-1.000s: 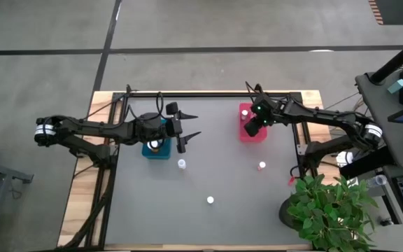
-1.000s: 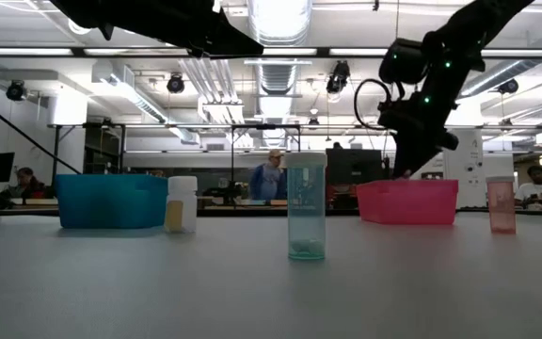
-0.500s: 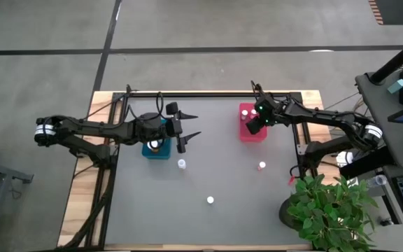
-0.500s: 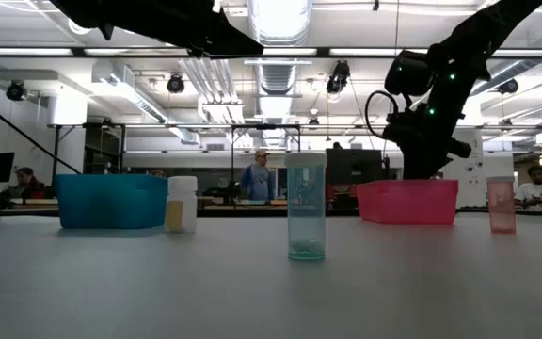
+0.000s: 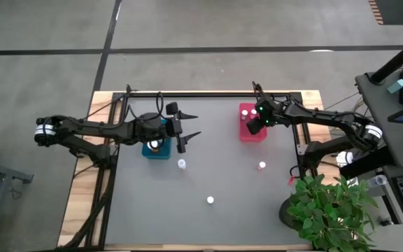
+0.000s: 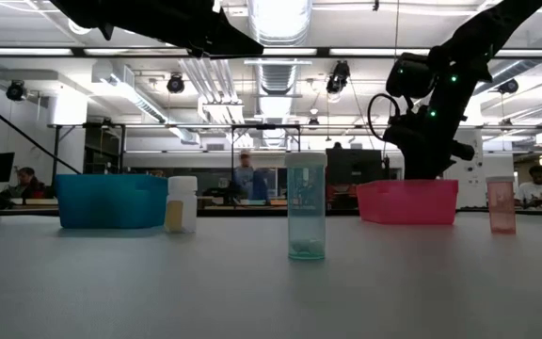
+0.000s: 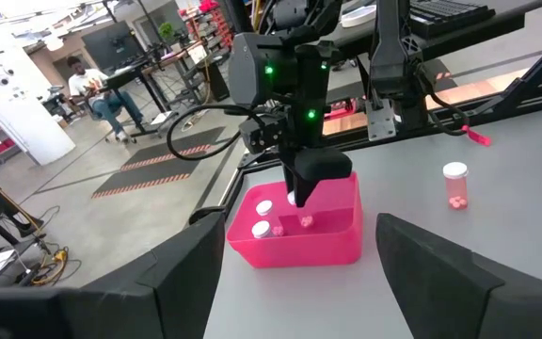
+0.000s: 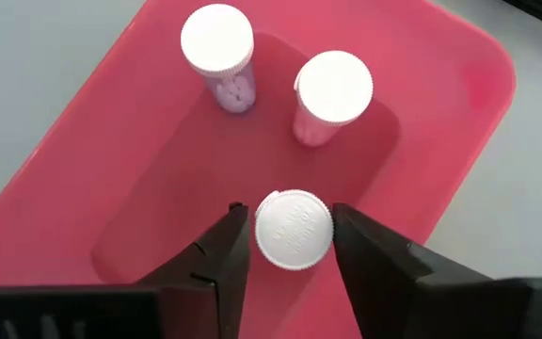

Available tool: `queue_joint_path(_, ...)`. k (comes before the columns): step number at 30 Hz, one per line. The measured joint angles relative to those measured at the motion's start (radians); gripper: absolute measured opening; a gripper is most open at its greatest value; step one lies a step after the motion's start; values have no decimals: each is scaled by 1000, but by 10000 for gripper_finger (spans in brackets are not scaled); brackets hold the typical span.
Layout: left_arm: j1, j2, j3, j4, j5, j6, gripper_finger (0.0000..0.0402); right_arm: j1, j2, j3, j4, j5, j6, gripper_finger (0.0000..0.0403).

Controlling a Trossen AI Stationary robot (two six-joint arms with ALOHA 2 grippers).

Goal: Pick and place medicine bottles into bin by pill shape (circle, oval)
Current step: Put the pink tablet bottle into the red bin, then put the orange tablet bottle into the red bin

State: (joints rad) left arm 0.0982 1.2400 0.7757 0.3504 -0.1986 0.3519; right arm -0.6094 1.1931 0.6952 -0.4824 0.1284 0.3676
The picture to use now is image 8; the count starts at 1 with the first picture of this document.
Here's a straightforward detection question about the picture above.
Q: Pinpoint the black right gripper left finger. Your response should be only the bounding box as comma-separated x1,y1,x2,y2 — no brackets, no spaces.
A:
136,201,252,339

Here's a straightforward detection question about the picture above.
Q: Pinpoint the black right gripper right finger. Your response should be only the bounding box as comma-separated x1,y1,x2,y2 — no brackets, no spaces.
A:
331,202,534,339

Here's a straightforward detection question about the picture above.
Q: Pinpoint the small pink pill bottle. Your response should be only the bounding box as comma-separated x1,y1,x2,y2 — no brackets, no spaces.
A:
254,188,335,272

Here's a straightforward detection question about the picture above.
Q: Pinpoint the orange-red pill bottle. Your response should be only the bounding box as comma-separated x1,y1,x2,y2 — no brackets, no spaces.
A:
292,50,375,148

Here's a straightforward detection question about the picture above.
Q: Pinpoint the tall pink pill bottle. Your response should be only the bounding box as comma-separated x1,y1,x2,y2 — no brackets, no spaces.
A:
180,3,257,114

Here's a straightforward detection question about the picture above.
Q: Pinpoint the pink plastic bin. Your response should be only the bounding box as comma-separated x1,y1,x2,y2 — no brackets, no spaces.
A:
0,0,518,339

